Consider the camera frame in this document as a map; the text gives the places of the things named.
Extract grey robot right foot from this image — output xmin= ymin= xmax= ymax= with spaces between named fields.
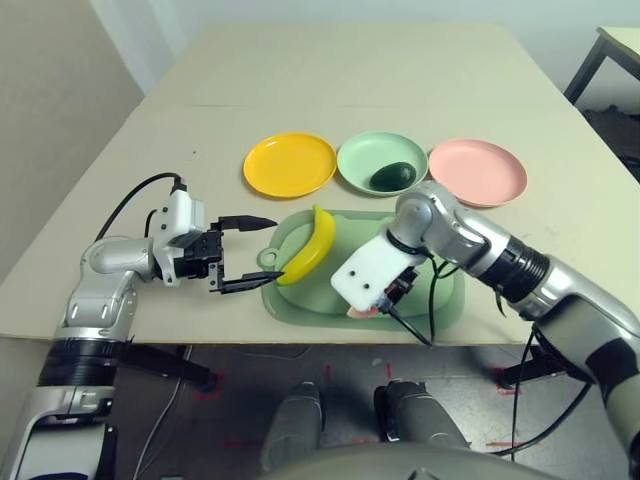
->
xmin=374 ymin=379 xmax=471 ymax=449

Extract black bag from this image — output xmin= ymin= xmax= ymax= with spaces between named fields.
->
xmin=584 ymin=104 xmax=640 ymax=181

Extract black left camera cable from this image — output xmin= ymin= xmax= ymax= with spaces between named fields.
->
xmin=94 ymin=172 xmax=189 ymax=241

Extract black table support leg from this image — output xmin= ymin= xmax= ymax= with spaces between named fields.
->
xmin=119 ymin=344 xmax=224 ymax=394
xmin=499 ymin=344 xmax=596 ymax=391

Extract yellow toy banana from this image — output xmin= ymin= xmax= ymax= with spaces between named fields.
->
xmin=276 ymin=204 xmax=337 ymax=287

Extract grey robot torso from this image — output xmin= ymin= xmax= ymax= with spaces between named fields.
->
xmin=259 ymin=442 xmax=621 ymax=480

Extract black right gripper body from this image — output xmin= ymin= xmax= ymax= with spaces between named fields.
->
xmin=382 ymin=267 xmax=420 ymax=316

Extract green cutting board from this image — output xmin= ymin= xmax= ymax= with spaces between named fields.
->
xmin=257 ymin=208 xmax=466 ymax=331

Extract beige side table black legs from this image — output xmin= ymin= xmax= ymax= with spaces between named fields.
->
xmin=563 ymin=25 xmax=640 ymax=104

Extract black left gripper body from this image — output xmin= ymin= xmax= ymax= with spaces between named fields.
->
xmin=174 ymin=221 xmax=227 ymax=296

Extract grey robot left foot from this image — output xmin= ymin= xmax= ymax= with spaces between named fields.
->
xmin=259 ymin=380 xmax=326 ymax=471

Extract pink round plate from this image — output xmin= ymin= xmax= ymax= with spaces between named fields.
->
xmin=428 ymin=139 xmax=529 ymax=209

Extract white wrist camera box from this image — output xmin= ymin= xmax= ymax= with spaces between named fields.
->
xmin=149 ymin=188 xmax=207 ymax=289
xmin=331 ymin=234 xmax=419 ymax=312

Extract dark green avocado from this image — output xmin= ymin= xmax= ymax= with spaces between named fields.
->
xmin=369 ymin=161 xmax=418 ymax=192

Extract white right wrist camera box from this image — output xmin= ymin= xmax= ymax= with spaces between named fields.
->
xmin=331 ymin=234 xmax=419 ymax=312

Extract yellow round plate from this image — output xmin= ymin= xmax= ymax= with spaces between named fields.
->
xmin=242 ymin=131 xmax=338 ymax=201

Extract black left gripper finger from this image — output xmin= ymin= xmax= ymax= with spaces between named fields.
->
xmin=218 ymin=271 xmax=286 ymax=295
xmin=218 ymin=214 xmax=279 ymax=235

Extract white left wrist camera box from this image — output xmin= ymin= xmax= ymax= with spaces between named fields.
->
xmin=149 ymin=188 xmax=207 ymax=289

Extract mint green round plate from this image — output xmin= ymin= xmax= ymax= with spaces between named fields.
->
xmin=336 ymin=130 xmax=430 ymax=199

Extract grey robot foot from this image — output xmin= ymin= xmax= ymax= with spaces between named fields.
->
xmin=374 ymin=379 xmax=471 ymax=449
xmin=259 ymin=380 xmax=326 ymax=471

